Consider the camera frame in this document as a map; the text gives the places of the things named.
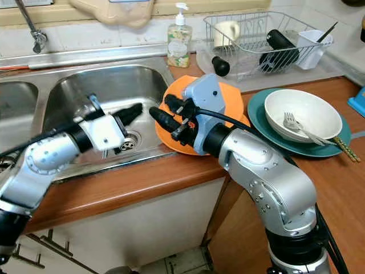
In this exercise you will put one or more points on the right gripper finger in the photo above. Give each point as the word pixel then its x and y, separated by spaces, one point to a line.
pixel 166 121
pixel 179 104

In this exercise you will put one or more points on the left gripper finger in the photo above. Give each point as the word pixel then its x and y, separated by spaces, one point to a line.
pixel 129 114
pixel 97 104

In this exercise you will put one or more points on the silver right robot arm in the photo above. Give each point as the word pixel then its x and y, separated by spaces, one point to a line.
pixel 274 182

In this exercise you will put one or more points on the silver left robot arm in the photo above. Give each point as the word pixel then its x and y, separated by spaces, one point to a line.
pixel 40 171

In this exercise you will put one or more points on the orange plate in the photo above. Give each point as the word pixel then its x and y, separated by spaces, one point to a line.
pixel 177 85

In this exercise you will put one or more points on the metal sink drain strainer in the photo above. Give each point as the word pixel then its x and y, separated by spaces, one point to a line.
pixel 131 140
pixel 5 161

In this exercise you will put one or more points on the clear plastic drip tray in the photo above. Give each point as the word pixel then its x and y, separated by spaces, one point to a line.
pixel 205 60

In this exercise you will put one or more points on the clear pump soap bottle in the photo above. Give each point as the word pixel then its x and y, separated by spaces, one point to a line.
pixel 179 48

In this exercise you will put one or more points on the teal plate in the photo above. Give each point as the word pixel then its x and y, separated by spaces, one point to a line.
pixel 262 123

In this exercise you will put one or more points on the cream ceramic mug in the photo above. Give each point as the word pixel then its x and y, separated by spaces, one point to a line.
pixel 225 34

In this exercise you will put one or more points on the chrome sink faucet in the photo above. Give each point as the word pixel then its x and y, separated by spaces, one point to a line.
pixel 39 39

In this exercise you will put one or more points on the beige plastic container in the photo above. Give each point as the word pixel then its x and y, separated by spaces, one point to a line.
pixel 120 14

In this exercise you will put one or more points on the silver fork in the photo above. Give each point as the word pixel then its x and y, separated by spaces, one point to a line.
pixel 291 121

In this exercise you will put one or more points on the black flask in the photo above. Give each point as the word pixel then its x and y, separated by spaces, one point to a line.
pixel 282 45

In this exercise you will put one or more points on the white bowl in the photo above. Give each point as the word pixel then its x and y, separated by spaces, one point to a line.
pixel 313 108

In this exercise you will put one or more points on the white cutlery holder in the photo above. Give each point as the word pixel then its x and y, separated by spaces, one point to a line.
pixel 311 51

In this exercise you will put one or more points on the patterned chopstick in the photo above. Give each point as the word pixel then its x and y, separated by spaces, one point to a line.
pixel 348 148
pixel 342 149

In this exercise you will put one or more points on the thin black utensil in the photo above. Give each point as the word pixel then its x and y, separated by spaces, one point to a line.
pixel 327 32

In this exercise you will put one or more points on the blue plastic object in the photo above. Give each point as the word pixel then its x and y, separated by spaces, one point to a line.
pixel 358 103

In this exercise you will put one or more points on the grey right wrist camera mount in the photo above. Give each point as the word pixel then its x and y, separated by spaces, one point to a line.
pixel 208 94

